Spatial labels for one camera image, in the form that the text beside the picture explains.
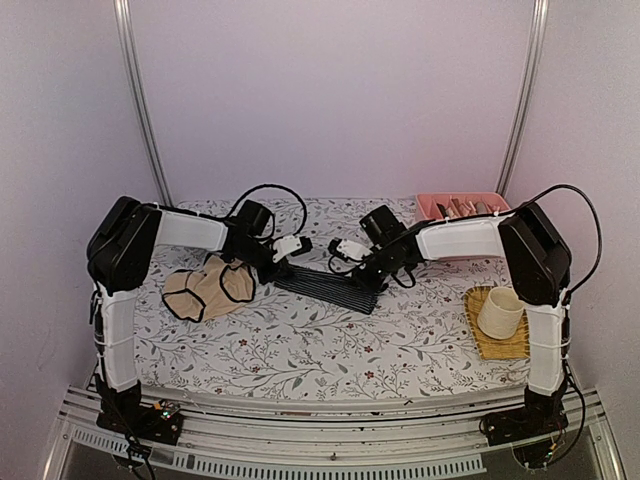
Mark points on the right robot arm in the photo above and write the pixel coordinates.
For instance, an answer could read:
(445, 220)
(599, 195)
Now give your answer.
(427, 343)

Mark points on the yellow woven mat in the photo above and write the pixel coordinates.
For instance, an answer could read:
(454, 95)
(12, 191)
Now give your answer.
(514, 348)

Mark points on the right aluminium frame post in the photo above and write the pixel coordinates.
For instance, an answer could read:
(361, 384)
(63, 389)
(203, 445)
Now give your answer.
(532, 60)

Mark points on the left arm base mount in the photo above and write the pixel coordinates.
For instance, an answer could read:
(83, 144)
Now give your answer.
(123, 413)

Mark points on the beige underwear black trim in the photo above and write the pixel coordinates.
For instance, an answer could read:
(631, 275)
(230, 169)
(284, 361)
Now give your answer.
(217, 289)

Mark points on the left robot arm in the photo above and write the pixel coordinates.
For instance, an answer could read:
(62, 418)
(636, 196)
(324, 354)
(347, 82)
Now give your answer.
(118, 259)

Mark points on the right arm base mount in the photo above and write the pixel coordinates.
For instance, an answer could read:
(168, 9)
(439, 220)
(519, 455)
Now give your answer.
(540, 415)

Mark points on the aluminium frame post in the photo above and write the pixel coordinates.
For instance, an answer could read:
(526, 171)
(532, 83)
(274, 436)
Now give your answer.
(532, 60)
(124, 24)

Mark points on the floral table cloth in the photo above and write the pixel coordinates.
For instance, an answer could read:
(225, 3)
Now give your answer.
(281, 346)

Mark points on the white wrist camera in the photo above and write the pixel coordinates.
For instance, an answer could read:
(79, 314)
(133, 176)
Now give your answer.
(290, 245)
(348, 250)

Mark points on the left aluminium frame post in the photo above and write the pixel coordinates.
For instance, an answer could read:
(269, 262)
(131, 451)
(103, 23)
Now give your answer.
(124, 24)

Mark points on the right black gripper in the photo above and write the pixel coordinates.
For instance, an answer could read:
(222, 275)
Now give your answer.
(361, 278)

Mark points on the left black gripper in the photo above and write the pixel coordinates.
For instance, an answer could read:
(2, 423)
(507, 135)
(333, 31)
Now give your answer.
(266, 277)

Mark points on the cream ribbed cup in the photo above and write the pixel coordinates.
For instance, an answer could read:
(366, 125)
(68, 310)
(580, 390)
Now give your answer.
(501, 313)

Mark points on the front aluminium rail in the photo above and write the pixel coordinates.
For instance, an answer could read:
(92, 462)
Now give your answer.
(421, 438)

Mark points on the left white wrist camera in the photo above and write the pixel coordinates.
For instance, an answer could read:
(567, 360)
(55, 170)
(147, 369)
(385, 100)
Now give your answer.
(290, 245)

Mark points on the pink divided organizer tray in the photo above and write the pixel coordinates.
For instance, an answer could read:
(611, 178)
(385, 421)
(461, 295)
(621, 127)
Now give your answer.
(438, 206)

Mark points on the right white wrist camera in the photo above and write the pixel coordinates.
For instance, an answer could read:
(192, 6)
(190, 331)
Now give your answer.
(348, 250)

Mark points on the navy striped underwear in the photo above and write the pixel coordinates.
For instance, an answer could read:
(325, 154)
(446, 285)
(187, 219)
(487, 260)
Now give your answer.
(327, 287)

